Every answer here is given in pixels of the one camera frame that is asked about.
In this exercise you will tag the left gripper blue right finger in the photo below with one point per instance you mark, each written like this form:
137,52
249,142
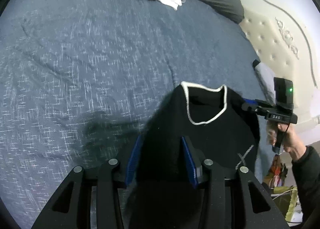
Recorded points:
191,161

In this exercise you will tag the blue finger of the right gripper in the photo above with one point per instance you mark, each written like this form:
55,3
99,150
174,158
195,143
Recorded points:
249,101

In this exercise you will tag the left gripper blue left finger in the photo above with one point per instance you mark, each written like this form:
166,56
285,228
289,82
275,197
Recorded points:
132,161

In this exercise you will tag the black sweater with white trim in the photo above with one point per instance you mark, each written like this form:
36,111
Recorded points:
218,128

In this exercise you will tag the person's right forearm black sleeve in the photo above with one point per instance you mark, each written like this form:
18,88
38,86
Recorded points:
306,174

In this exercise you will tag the black tracker box green light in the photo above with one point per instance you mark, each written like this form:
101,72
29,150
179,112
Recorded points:
284,94

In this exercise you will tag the floor clutter beside bed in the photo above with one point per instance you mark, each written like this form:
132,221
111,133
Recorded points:
283,190

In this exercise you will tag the cream tufted headboard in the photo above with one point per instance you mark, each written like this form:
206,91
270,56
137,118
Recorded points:
282,44

